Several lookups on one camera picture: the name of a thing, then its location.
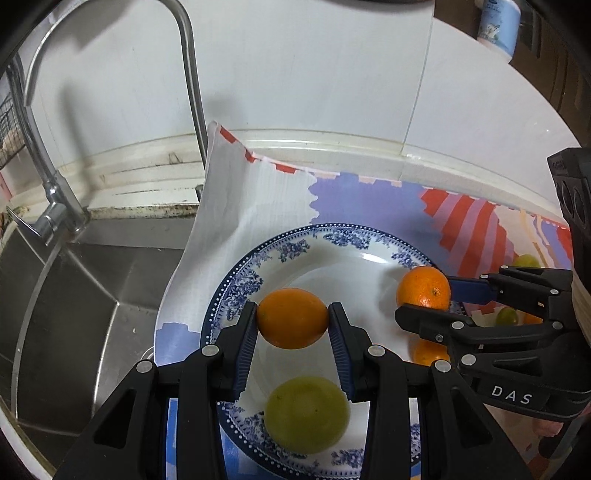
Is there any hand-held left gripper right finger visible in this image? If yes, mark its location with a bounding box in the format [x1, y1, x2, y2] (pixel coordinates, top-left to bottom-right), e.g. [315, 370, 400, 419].
[327, 303, 523, 480]

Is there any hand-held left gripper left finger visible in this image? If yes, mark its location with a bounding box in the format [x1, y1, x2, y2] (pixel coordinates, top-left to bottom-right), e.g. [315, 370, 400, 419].
[54, 302, 258, 480]

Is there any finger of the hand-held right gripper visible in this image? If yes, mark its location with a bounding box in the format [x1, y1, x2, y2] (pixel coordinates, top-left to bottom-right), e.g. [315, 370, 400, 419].
[396, 304, 575, 370]
[445, 265, 575, 321]

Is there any small dimpled orange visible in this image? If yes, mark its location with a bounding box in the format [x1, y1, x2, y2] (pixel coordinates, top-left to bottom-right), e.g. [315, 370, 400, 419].
[396, 266, 451, 311]

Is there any large smooth orange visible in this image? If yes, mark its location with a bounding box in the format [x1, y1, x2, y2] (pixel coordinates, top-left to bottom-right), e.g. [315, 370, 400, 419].
[257, 288, 329, 350]

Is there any blue and white plate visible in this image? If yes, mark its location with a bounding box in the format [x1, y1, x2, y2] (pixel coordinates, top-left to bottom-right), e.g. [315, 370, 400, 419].
[199, 223, 467, 480]

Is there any large green citrus fruit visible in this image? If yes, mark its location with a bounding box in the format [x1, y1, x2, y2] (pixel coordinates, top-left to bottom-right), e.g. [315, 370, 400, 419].
[264, 376, 350, 455]

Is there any printed cloth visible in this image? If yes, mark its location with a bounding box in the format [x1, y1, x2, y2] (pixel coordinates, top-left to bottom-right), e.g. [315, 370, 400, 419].
[154, 121, 575, 480]

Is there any stainless steel sink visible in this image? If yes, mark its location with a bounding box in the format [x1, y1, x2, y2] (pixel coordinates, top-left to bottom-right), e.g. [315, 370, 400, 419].
[0, 203, 204, 469]

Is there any chrome lever faucet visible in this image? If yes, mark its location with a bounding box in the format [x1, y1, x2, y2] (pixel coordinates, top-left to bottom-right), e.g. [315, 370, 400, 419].
[4, 55, 89, 247]

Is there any white and blue bottle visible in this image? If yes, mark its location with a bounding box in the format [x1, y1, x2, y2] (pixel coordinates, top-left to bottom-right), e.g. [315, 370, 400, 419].
[475, 0, 522, 64]

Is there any chrome gooseneck faucet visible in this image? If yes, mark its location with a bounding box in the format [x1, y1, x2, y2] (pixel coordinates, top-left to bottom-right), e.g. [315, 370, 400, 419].
[23, 0, 209, 197]

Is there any black wire rack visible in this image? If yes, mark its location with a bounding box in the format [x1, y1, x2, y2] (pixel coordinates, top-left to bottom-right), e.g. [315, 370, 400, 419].
[0, 90, 26, 155]

